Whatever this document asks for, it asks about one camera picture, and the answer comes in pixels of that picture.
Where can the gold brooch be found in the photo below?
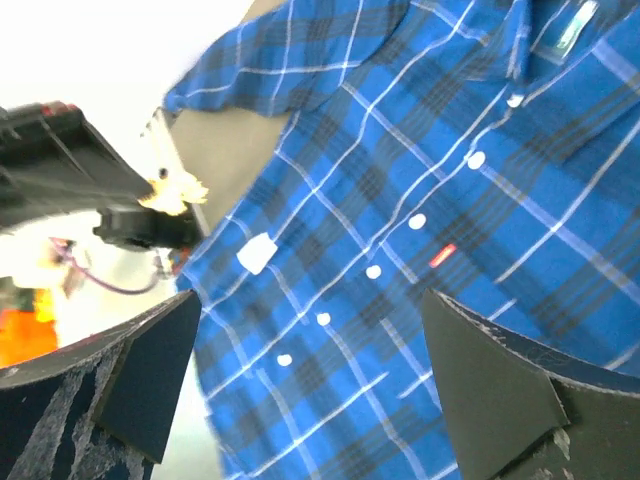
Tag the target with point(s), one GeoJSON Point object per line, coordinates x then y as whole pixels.
{"type": "Point", "coordinates": [173, 192]}

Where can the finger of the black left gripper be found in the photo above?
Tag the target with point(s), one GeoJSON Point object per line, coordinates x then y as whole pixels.
{"type": "Point", "coordinates": [146, 229]}
{"type": "Point", "coordinates": [54, 161]}

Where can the orange cup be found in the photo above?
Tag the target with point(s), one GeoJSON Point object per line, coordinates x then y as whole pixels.
{"type": "Point", "coordinates": [27, 326]}

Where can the blue plaid shirt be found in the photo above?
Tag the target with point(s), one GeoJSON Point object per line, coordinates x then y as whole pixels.
{"type": "Point", "coordinates": [485, 149]}

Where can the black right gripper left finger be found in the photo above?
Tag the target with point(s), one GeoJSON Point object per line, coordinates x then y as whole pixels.
{"type": "Point", "coordinates": [103, 407]}

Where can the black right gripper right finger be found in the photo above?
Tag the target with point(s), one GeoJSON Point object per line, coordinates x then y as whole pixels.
{"type": "Point", "coordinates": [518, 409]}

